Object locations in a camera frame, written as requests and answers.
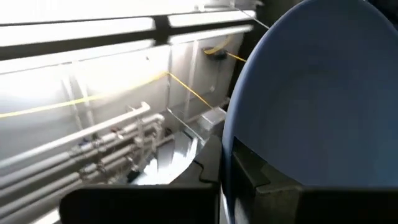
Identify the grey metal pipe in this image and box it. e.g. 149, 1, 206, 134
0, 113, 165, 190
0, 136, 175, 209

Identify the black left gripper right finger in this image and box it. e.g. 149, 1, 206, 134
231, 136, 398, 224

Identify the slate blue plate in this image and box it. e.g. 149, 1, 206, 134
220, 0, 398, 224

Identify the shiny metal duct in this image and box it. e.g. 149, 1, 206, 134
130, 107, 229, 187

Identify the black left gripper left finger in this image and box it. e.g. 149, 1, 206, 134
58, 135, 223, 224

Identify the thin yellow cable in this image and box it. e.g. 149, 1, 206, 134
0, 33, 248, 119

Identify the white pipe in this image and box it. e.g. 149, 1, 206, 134
0, 101, 152, 170

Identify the black beam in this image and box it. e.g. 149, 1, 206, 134
0, 15, 259, 62

